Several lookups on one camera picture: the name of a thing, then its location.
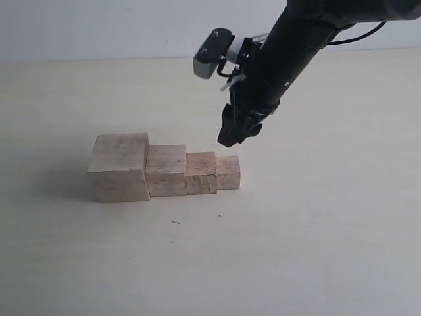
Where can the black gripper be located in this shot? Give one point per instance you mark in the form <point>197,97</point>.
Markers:
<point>266,71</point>

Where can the smallest wooden cube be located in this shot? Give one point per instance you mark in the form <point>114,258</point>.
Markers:
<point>228,173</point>

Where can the second largest wooden cube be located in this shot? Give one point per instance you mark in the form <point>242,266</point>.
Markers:
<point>166,170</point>

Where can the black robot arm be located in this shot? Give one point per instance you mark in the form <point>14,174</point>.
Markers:
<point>335,16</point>

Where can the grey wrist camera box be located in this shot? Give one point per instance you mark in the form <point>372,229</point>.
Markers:
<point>220,47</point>

